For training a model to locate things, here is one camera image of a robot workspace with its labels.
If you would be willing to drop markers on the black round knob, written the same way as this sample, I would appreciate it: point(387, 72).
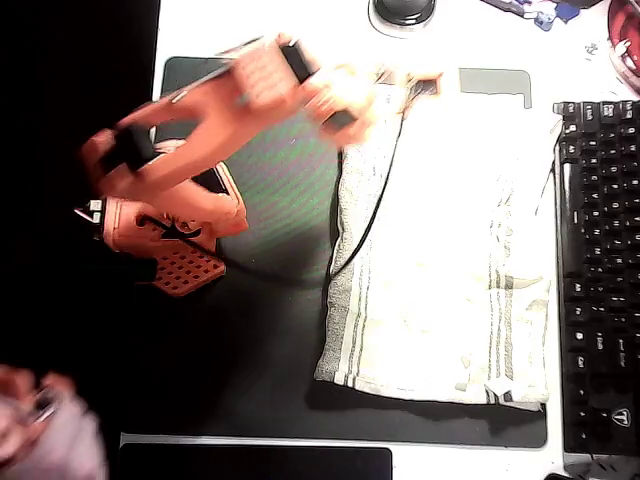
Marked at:
point(395, 29)

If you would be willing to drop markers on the dark object beside keyboard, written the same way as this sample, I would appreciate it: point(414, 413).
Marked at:
point(595, 469)

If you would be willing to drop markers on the black round object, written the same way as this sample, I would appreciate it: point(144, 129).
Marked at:
point(405, 9)

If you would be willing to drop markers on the black flat tablet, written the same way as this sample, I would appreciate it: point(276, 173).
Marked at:
point(250, 462)

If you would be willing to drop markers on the red bowl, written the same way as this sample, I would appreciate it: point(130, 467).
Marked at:
point(625, 30)

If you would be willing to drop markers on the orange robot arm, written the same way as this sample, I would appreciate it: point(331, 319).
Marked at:
point(200, 130)

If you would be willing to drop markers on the black keyboard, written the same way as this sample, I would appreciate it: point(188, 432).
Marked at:
point(600, 280)

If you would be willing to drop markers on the person's hand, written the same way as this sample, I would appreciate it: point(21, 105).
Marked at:
point(20, 400)

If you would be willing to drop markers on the dark desk mat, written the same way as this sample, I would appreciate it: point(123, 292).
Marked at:
point(280, 350)

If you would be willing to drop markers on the white striped towel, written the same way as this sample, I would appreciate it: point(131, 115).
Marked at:
point(440, 250)

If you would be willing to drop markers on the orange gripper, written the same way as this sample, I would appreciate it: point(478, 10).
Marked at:
point(381, 86)

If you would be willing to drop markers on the blue clutter pile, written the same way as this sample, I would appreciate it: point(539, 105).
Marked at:
point(542, 15)

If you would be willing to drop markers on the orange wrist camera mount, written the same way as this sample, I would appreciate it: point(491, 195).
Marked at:
point(430, 80)

